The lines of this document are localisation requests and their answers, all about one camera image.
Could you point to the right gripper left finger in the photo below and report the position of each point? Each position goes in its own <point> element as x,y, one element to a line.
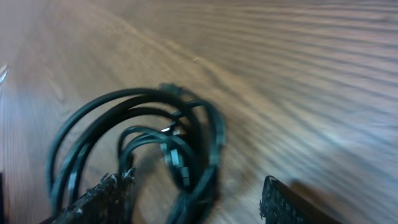
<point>109,202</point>

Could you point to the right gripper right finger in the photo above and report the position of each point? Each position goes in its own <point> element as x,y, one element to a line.
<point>280,205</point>

